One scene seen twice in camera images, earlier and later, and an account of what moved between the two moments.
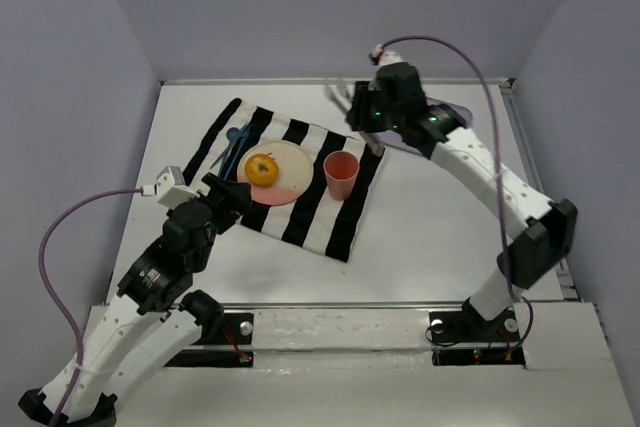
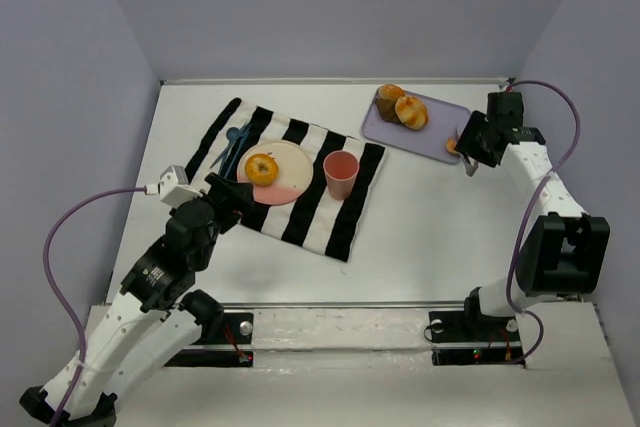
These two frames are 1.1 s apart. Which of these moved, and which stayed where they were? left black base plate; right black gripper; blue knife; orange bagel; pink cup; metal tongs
Moved: metal tongs; right black gripper
Stayed: pink cup; orange bagel; left black base plate; blue knife
